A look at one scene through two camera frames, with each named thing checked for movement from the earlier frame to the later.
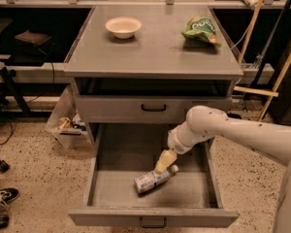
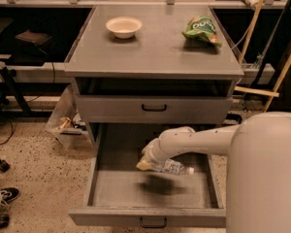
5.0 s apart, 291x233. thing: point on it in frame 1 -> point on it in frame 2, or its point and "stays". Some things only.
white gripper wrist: [176, 145] -> [149, 150]
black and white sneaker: [2, 196] stays
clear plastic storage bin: [67, 122] stays
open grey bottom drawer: [119, 153] stays
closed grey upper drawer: [145, 110] stays
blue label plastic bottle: [154, 179] -> [174, 166]
